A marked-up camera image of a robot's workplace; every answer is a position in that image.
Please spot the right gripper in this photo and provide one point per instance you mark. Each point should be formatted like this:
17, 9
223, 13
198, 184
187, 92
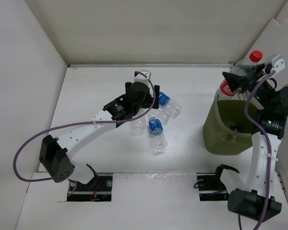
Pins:
236, 81

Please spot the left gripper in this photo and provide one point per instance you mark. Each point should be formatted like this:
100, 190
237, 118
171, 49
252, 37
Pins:
149, 101

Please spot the red label water bottle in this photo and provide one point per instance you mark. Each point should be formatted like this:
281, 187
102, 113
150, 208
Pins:
241, 68

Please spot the clear capless bottle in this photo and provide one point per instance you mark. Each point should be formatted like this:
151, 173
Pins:
138, 126

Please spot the black label small bottle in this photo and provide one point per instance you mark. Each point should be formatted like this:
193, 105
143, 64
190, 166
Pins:
235, 129

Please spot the blue label bottle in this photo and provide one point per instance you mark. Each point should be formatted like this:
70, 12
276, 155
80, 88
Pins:
157, 134
169, 106

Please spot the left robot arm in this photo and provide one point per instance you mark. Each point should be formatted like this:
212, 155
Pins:
57, 153

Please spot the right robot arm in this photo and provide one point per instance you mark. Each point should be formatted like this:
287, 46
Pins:
267, 110

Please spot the green mesh waste bin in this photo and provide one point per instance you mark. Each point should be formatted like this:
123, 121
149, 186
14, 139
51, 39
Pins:
219, 139

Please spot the clear white cap bottle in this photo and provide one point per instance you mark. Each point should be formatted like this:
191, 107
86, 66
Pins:
162, 115

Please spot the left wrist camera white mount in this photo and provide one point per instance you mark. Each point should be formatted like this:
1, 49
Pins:
142, 76

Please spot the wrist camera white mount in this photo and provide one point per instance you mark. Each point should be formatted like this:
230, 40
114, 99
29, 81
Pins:
274, 64
142, 76

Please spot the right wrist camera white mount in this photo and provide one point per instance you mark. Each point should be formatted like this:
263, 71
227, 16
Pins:
274, 64

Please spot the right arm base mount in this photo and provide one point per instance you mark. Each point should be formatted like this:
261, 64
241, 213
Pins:
210, 186

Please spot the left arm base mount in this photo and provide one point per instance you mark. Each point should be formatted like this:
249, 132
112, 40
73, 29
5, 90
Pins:
99, 189

